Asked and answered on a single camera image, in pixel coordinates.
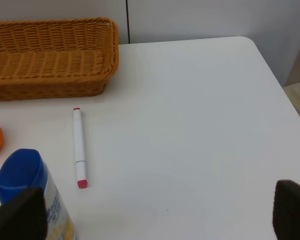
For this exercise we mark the white bottle with blue cap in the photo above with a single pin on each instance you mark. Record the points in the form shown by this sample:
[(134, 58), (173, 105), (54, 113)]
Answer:
[(25, 168)]

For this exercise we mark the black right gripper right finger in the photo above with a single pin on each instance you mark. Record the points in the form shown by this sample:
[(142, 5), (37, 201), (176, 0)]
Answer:
[(286, 210)]

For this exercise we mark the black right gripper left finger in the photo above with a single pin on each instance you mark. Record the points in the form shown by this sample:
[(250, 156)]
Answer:
[(24, 216)]

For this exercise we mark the white marker with pink caps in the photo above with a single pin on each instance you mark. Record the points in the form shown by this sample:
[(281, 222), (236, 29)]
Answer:
[(79, 149)]

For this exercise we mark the orange wicker basket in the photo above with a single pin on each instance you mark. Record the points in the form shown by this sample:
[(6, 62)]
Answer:
[(63, 58)]

